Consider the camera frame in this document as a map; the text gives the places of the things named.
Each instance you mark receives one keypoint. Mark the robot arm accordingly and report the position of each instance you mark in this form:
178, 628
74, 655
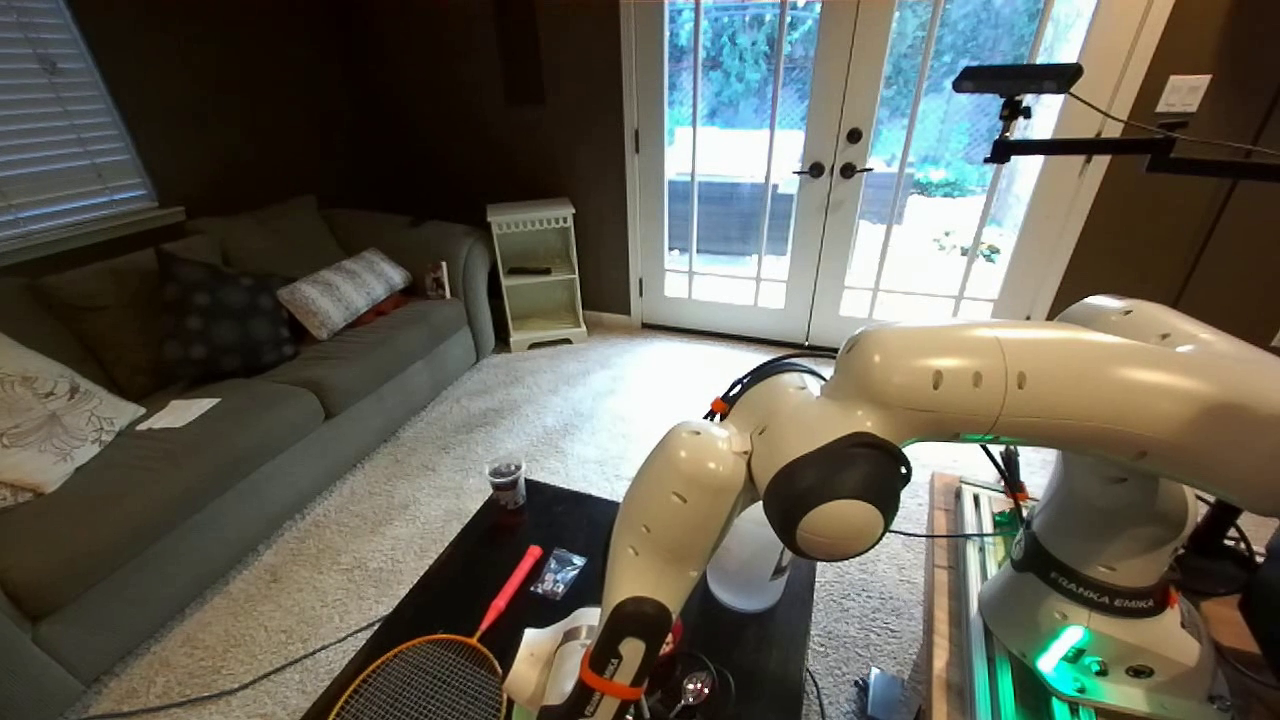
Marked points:
1000, 385

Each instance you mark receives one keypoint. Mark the white small shelf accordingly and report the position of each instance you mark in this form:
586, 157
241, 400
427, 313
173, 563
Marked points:
540, 300

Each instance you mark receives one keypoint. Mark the clear cup with dark contents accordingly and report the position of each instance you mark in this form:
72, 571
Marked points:
507, 485

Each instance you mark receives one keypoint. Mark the small picture card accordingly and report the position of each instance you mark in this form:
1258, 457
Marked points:
437, 281

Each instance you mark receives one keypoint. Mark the white french doors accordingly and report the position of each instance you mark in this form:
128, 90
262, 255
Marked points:
800, 200

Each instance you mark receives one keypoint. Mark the small clear plastic bag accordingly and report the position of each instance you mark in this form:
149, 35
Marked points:
558, 573

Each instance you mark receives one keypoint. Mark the white plastic jug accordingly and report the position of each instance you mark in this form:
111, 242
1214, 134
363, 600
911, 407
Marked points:
745, 575

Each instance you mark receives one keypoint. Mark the white grey knit pillow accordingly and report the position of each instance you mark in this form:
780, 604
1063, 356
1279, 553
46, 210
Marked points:
340, 290

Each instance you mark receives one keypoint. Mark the olive back cushion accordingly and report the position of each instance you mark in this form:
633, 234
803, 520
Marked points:
100, 320
275, 235

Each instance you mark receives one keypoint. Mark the black power brick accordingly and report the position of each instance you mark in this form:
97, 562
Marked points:
885, 695

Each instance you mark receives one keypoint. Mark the dark patterned pillow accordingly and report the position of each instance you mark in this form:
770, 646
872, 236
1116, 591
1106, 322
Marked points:
225, 320

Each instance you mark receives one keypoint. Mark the grey green sofa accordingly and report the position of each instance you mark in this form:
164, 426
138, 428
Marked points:
200, 480

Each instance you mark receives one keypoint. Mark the white paper sheet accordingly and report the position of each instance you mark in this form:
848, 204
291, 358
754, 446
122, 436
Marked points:
178, 413

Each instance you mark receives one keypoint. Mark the cream floral pillow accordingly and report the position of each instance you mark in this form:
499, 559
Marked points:
50, 420

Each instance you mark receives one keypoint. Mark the window blind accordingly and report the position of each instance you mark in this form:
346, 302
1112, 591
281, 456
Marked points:
60, 120

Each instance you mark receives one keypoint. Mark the camera on mount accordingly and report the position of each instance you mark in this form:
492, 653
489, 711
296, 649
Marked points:
1017, 78

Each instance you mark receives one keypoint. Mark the wall switch plate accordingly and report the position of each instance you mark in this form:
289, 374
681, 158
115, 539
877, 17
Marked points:
1184, 93

